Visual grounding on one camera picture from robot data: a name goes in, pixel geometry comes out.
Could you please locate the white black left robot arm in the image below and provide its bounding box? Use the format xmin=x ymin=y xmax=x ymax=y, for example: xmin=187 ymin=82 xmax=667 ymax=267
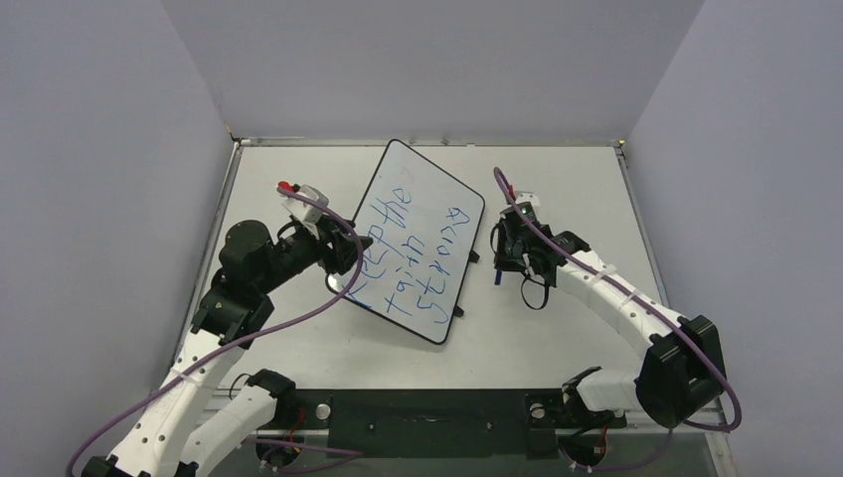
xmin=82 ymin=214 xmax=373 ymax=476

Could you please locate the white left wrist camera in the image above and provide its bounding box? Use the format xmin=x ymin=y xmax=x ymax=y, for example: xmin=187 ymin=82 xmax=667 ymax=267
xmin=276 ymin=181 xmax=329 ymax=239

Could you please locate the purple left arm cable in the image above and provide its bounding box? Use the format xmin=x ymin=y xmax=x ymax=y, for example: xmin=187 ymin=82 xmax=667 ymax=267
xmin=64 ymin=186 xmax=366 ymax=477

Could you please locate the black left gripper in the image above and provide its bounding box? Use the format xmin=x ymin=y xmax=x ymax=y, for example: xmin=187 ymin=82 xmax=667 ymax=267
xmin=255 ymin=214 xmax=371 ymax=295

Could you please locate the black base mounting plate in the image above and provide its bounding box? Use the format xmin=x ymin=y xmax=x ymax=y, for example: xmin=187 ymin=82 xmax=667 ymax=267
xmin=261 ymin=389 xmax=627 ymax=458

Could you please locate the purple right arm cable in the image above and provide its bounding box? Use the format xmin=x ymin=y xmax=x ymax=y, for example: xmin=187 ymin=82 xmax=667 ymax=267
xmin=493 ymin=166 xmax=744 ymax=474

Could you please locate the aluminium front frame rail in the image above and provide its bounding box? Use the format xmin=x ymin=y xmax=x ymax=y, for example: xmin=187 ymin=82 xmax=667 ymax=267
xmin=197 ymin=407 xmax=731 ymax=437

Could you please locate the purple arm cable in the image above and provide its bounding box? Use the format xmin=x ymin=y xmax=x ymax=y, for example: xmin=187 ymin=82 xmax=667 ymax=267
xmin=493 ymin=166 xmax=744 ymax=474
xmin=64 ymin=186 xmax=366 ymax=477

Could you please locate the black framed whiteboard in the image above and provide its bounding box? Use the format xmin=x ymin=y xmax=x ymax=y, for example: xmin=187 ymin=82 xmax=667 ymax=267
xmin=328 ymin=139 xmax=485 ymax=345

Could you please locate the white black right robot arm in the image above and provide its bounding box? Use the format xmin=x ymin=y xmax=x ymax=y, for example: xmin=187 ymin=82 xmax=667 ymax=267
xmin=490 ymin=202 xmax=726 ymax=428

